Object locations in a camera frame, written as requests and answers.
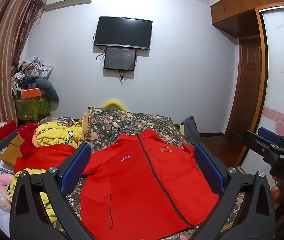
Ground orange box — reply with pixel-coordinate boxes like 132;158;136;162
20;88;42;100

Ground small black wall monitor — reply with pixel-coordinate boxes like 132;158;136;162
103;46;137;71

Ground striped brown curtain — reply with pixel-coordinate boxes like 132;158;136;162
0;0;48;165

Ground yellow cartoon fleece blanket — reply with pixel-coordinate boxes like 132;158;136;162
9;122;85;224

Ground black wall television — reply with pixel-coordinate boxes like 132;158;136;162
93;16;153;50

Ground red cloth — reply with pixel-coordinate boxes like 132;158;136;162
14;145;78;173

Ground dark floral blanket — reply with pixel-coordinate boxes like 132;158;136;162
64;106;245;240

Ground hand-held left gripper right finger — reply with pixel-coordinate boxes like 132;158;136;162
193;142;276;240

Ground wooden overhead cabinet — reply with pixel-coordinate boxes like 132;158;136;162
210;0;284;38

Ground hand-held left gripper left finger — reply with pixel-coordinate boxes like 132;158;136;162
9;142;95;240

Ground person's right hand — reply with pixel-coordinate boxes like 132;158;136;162
271;176;284;209

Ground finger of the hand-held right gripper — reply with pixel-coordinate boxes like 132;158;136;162
257;127;284;153
240;130;282;159

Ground brown cardboard box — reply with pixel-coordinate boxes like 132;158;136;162
0;134;27;167

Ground red plush toy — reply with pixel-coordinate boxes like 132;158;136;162
17;123;39;155

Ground yellow curved rim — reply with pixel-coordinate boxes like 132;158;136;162
101;99;126;111

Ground red zip jacket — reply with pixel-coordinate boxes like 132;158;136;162
80;128;224;240

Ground dark blue cloth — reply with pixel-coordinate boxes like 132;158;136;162
181;115;199;146

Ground dark green cushion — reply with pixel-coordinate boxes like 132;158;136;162
35;78;60;103

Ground green patterned cloth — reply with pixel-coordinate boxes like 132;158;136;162
15;95;52;121

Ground pink plush toy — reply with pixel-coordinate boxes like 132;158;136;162
0;174;16;210

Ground grey box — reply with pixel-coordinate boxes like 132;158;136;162
0;131;20;151

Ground pile of clutter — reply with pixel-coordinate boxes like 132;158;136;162
11;54;54;99

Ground brown wooden door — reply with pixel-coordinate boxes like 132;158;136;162
228;36;262;168

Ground red box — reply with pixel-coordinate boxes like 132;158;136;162
0;120;17;141

